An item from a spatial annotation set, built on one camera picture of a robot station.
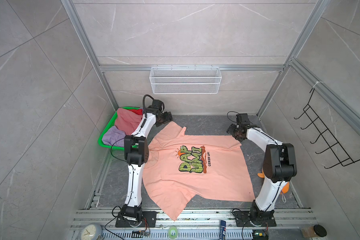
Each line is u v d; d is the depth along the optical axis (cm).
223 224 71
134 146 66
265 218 67
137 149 62
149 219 73
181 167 92
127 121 104
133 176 63
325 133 69
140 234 71
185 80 101
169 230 70
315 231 63
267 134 61
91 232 66
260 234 70
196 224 73
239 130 74
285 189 76
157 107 84
